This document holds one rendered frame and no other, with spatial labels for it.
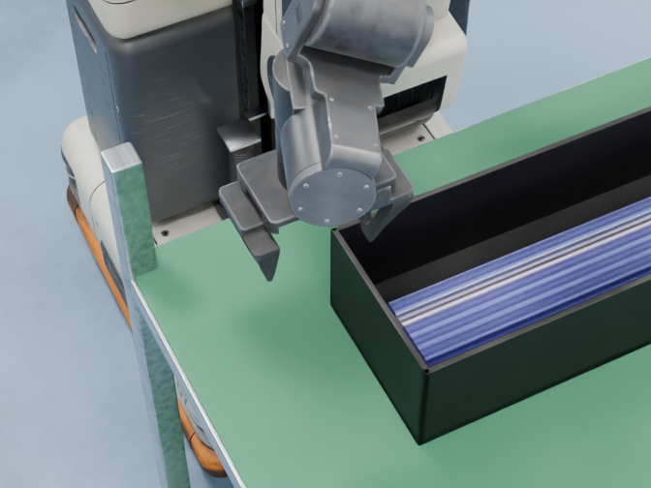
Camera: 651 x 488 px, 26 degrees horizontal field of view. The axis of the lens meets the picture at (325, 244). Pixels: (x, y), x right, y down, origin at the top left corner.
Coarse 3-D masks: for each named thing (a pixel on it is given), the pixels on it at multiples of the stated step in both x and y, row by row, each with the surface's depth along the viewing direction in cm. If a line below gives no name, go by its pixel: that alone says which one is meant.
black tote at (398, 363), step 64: (640, 128) 134; (448, 192) 127; (512, 192) 131; (576, 192) 137; (640, 192) 139; (384, 256) 129; (448, 256) 134; (384, 320) 118; (576, 320) 119; (640, 320) 125; (384, 384) 125; (448, 384) 116; (512, 384) 122
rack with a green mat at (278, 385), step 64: (640, 64) 152; (512, 128) 146; (576, 128) 146; (128, 192) 125; (128, 256) 131; (192, 256) 136; (320, 256) 136; (192, 320) 131; (256, 320) 131; (320, 320) 131; (192, 384) 126; (256, 384) 126; (320, 384) 126; (576, 384) 126; (640, 384) 126; (256, 448) 122; (320, 448) 122; (384, 448) 122; (448, 448) 122; (512, 448) 122; (576, 448) 122; (640, 448) 122
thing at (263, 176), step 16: (256, 160) 104; (272, 160) 104; (384, 160) 104; (240, 176) 103; (256, 176) 103; (272, 176) 103; (384, 176) 103; (256, 192) 102; (272, 192) 102; (272, 208) 101; (288, 208) 101; (272, 224) 100
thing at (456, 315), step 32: (608, 224) 132; (640, 224) 132; (512, 256) 130; (544, 256) 130; (576, 256) 130; (608, 256) 130; (640, 256) 130; (448, 288) 127; (480, 288) 127; (512, 288) 127; (544, 288) 127; (576, 288) 127; (608, 288) 129; (416, 320) 125; (448, 320) 125; (480, 320) 125; (512, 320) 125; (448, 352) 123
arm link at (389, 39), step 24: (336, 0) 88; (360, 0) 89; (384, 0) 89; (408, 0) 90; (336, 24) 89; (360, 24) 89; (384, 24) 89; (408, 24) 90; (336, 48) 90; (360, 48) 90; (384, 48) 90; (408, 48) 91
